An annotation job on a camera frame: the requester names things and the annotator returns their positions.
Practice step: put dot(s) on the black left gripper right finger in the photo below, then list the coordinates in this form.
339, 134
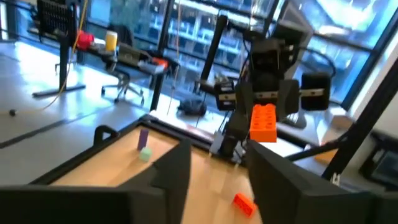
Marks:
304, 205

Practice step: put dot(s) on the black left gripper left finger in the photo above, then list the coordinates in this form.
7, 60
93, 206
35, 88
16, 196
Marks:
77, 205

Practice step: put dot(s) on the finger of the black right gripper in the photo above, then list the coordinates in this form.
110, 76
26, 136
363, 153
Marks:
287, 105
243, 115

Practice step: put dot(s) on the orange studded toy brick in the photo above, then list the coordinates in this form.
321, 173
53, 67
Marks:
244, 204
263, 124

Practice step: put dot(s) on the light green cube block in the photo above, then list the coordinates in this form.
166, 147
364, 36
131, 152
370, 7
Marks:
145, 154

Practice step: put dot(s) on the purple rectangular block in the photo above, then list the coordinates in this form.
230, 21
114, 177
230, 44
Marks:
143, 140

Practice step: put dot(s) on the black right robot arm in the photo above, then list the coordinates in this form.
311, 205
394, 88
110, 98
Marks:
231, 141

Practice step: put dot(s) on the black bag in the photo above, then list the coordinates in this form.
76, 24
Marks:
192, 107

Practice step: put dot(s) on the black desk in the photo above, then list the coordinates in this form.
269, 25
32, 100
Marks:
157, 93

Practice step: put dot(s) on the white orange box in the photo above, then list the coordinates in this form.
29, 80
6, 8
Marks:
152, 66

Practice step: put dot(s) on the black office chair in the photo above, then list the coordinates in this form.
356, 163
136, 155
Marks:
122, 77

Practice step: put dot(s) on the yellow plastic container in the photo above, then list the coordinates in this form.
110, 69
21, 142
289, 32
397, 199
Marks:
111, 42

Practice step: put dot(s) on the red plastic container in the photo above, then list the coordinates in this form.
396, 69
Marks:
84, 40

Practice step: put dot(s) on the black perforated panel stand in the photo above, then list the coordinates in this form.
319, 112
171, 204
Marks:
57, 18

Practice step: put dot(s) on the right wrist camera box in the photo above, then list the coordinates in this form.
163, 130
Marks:
265, 57

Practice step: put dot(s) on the black aluminium table frame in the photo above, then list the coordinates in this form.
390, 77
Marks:
93, 151

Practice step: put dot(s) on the black arched frame bracket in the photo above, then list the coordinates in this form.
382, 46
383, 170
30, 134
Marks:
105, 127

